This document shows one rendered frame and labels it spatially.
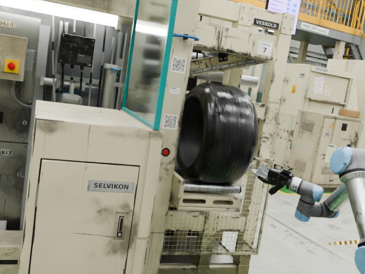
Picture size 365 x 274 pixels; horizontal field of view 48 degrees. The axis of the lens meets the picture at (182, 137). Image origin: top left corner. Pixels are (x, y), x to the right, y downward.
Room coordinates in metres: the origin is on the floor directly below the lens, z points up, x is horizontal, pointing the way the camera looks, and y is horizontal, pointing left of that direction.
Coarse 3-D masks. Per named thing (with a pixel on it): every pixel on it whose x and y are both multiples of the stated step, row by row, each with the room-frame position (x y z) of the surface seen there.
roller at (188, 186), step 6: (186, 186) 2.07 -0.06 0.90; (192, 186) 2.08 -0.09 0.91; (198, 186) 2.09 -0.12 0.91; (204, 186) 2.11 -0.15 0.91; (210, 186) 2.12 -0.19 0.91; (216, 186) 2.13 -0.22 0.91; (222, 186) 2.15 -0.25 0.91; (228, 186) 2.16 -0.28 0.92; (234, 186) 2.17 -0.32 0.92; (240, 186) 2.19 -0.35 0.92; (222, 192) 2.16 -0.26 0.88; (228, 192) 2.16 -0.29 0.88; (234, 192) 2.17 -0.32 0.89; (240, 192) 2.18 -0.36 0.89
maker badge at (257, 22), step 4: (256, 20) 2.88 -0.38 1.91; (260, 20) 2.89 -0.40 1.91; (264, 20) 2.90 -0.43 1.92; (256, 24) 2.88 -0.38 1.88; (260, 24) 2.89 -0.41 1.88; (264, 24) 2.90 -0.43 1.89; (268, 24) 2.91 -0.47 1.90; (272, 24) 2.92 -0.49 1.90; (276, 24) 2.93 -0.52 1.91; (272, 28) 2.92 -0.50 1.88; (276, 28) 2.94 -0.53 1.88
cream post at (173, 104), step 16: (192, 0) 2.11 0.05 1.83; (176, 16) 2.09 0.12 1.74; (192, 16) 2.11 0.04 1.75; (176, 32) 2.09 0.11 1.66; (192, 32) 2.12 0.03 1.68; (176, 48) 2.09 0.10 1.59; (192, 48) 2.13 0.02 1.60; (176, 80) 2.10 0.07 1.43; (176, 96) 2.11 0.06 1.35; (176, 112) 2.11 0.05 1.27; (160, 128) 2.09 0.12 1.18; (176, 144) 2.12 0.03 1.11; (160, 176) 2.10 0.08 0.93; (160, 192) 2.10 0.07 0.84; (160, 208) 2.11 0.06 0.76; (160, 224) 2.11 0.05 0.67; (160, 240) 2.12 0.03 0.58; (160, 256) 2.12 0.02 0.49; (144, 272) 2.10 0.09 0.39
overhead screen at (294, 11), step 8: (272, 0) 6.04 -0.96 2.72; (280, 0) 6.11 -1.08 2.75; (288, 0) 6.18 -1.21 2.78; (296, 0) 6.25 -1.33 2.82; (272, 8) 6.05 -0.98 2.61; (280, 8) 6.12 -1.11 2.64; (288, 8) 6.19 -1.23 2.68; (296, 8) 6.26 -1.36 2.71; (296, 16) 6.27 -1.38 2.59; (296, 24) 6.29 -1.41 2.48
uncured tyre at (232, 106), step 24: (192, 96) 2.26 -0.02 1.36; (216, 96) 2.09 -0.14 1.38; (240, 96) 2.15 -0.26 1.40; (192, 120) 2.51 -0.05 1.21; (216, 120) 2.01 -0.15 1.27; (240, 120) 2.05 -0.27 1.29; (192, 144) 2.50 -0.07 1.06; (216, 144) 1.99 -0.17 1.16; (240, 144) 2.03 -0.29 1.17; (192, 168) 2.12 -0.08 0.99; (216, 168) 2.03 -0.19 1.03; (240, 168) 2.07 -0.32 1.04
